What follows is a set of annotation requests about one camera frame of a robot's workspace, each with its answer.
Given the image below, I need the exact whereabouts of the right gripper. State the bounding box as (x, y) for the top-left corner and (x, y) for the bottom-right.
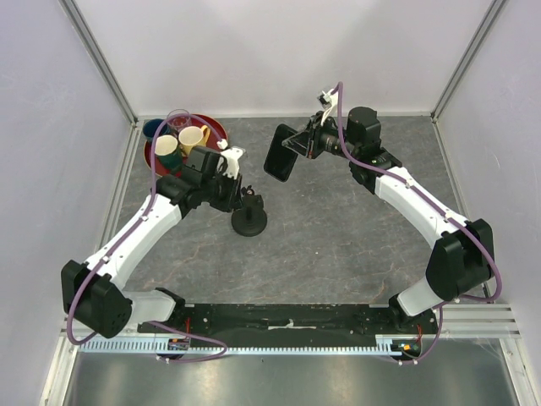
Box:
(283, 111), (359, 161)

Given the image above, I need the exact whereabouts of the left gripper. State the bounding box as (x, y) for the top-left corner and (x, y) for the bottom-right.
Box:
(201, 167), (243, 213)

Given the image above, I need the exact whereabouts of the black smartphone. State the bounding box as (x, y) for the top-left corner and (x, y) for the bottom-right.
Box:
(263, 123), (298, 183)

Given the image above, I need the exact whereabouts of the black phone stand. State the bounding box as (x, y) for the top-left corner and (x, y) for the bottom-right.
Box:
(231, 185), (267, 237)

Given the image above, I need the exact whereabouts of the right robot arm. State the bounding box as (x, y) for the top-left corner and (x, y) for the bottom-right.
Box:
(264, 107), (496, 333)

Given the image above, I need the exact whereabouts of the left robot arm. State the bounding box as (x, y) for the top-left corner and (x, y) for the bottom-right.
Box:
(61, 146), (245, 345)

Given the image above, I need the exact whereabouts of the red round tray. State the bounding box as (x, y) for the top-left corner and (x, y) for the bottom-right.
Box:
(144, 114), (227, 177)

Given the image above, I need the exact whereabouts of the yellow mug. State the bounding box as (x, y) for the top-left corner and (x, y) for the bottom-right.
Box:
(178, 125), (211, 156)

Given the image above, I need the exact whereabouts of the dark green mug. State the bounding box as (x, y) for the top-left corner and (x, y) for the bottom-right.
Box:
(153, 134), (183, 175)

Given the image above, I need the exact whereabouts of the clear drinking glass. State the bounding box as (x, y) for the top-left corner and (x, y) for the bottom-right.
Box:
(167, 109), (192, 134)

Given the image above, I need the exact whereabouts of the blue mug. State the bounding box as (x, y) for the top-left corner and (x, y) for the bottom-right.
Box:
(142, 118), (163, 143)

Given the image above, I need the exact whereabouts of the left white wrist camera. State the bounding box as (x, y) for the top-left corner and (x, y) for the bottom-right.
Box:
(217, 139), (246, 179)

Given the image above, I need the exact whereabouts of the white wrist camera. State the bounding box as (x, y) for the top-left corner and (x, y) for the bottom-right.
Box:
(217, 139), (246, 179)
(318, 88), (339, 124)

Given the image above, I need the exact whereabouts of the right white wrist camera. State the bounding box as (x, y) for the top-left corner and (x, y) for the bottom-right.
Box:
(318, 88), (339, 124)

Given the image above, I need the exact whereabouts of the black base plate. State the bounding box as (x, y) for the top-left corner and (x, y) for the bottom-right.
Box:
(164, 304), (437, 348)

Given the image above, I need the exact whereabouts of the slotted cable duct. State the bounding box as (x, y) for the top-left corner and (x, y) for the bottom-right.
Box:
(79, 334), (403, 357)

